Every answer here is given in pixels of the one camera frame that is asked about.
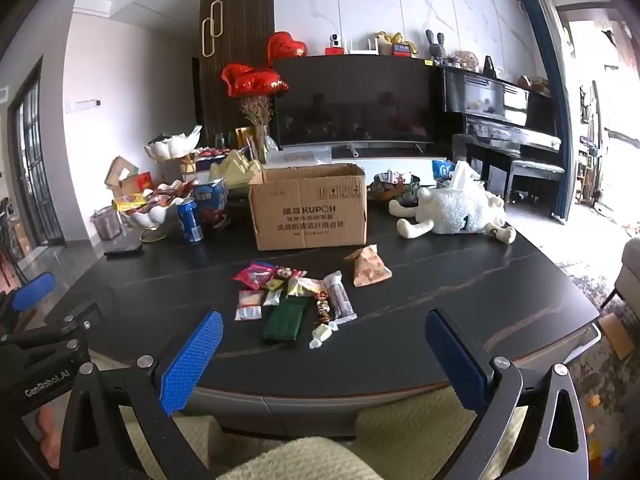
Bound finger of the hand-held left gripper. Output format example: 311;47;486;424
0;272;57;333
0;285;118;361

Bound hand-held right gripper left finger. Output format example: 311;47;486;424
59;309;224;480

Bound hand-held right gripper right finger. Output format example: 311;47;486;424
425;308;590;480

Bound white red snack packet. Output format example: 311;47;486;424
236;290;264;321

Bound dark green snack packet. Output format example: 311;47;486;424
262;296;307;343

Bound pink snack packet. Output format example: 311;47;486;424
231;261;275;291

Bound orange triangular snack bag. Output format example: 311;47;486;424
344;244;392;288

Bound pale green candy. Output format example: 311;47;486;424
309;322;341;349

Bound long brown snack bar packet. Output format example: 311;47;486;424
324;271;359;324

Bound cream snack packet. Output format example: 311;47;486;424
287;277;326;297

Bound brown cardboard box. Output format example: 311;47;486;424
248;162;369;252
104;156;139;189

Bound person's left hand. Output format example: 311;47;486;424
35;402;67;466

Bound black remote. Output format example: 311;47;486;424
103;243;145;259

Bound clear plastic bin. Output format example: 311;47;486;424
91;206;124;241

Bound white shell tiered snack stand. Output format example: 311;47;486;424
114;127;202;245

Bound black framed glass door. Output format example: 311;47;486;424
10;59;67;252

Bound blue soda can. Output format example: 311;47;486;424
177;198;205;245

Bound red cardboard box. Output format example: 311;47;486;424
122;172;154;199

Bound pile of red snack packets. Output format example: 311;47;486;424
131;182;195;211

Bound white plush sheep tissue holder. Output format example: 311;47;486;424
389;182;517;245

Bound open brown cardboard box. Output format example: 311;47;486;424
104;156;139;189

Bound patterned rug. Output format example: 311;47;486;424
562;260;640;480

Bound blue cylindrical snack tub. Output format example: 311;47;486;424
194;178;232;229

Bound dark snack basket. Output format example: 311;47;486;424
367;172;421;207

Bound white tissue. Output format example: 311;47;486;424
446;161;482;192

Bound grey sofa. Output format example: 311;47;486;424
600;239;640;312

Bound gold mountain shaped box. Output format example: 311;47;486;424
209;151;264;191

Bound black piano bench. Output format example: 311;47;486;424
505;159;567;219

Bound tray of red packets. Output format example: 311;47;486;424
195;146;236;171

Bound white television cabinet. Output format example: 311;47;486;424
270;141;451;172

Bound clear zip bag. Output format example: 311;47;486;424
284;147;334;169

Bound dried flowers in vase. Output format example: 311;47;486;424
240;95;274;162

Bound black piano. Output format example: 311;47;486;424
440;65;563;197

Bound black television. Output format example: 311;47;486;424
272;55;437;152

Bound large red heart balloon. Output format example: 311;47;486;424
221;63;290;99

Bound grey bunny plush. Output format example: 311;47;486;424
426;30;448;60

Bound small red heart balloon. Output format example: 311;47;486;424
266;31;309;68

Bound yellow toy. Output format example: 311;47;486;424
375;31;418;56

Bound gold loop wall decor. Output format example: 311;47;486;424
201;1;225;57

